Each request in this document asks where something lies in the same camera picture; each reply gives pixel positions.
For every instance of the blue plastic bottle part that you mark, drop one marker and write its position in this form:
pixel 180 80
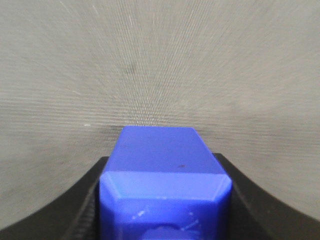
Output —
pixel 163 183

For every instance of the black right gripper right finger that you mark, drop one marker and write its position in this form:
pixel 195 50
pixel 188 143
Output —
pixel 255 214

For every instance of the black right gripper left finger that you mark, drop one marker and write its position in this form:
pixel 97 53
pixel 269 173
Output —
pixel 74 215

